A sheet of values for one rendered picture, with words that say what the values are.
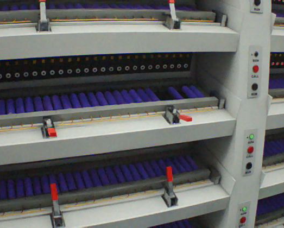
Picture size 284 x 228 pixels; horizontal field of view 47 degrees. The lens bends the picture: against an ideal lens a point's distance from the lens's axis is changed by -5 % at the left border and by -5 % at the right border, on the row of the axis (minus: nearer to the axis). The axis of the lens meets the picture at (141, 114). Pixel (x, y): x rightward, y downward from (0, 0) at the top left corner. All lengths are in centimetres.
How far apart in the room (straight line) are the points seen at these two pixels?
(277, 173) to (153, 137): 44
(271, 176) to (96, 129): 53
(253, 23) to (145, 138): 36
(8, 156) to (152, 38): 36
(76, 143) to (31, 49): 20
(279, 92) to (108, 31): 53
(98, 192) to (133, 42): 35
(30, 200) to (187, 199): 37
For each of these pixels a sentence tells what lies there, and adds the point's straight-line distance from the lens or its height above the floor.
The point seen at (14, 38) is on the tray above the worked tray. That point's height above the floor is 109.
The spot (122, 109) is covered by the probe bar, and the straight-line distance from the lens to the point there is 73.
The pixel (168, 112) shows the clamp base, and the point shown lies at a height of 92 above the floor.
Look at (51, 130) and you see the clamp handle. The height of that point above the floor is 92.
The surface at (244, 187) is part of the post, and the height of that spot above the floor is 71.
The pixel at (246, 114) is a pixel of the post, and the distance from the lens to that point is 84.
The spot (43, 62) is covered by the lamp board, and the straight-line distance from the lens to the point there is 80.
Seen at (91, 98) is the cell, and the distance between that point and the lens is 77.
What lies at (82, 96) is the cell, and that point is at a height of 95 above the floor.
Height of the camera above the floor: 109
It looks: 13 degrees down
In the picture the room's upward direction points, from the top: straight up
